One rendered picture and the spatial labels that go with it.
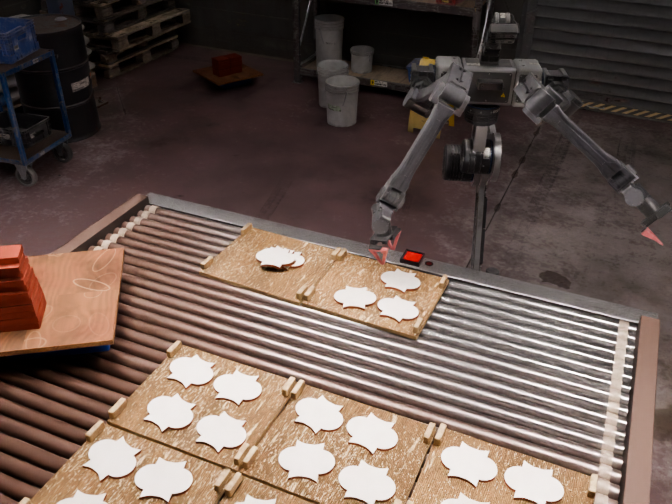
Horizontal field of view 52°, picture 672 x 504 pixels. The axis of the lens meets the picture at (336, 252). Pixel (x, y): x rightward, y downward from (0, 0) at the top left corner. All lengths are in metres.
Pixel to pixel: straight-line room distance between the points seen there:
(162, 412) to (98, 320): 0.38
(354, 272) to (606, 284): 2.19
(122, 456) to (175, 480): 0.17
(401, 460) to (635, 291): 2.73
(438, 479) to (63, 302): 1.25
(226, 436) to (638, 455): 1.07
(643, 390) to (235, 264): 1.40
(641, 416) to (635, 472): 0.21
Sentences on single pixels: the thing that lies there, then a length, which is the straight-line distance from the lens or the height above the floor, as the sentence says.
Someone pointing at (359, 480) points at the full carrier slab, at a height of 0.95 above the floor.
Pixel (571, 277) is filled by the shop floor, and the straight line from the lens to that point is 4.34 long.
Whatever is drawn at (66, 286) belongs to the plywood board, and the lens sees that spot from 2.38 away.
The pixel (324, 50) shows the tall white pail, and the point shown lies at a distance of 6.98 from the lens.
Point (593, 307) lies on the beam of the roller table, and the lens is 2.53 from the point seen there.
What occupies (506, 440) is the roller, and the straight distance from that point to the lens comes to 1.98.
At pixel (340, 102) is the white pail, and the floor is 0.22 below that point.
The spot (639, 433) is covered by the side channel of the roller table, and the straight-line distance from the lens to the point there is 2.07.
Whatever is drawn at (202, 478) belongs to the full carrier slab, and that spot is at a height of 0.94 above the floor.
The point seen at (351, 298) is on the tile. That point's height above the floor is 0.95.
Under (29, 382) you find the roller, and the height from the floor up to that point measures 0.92.
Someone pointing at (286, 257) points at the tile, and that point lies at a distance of 2.50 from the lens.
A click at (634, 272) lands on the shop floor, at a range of 4.53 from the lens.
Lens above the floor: 2.35
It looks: 33 degrees down
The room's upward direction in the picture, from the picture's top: 1 degrees clockwise
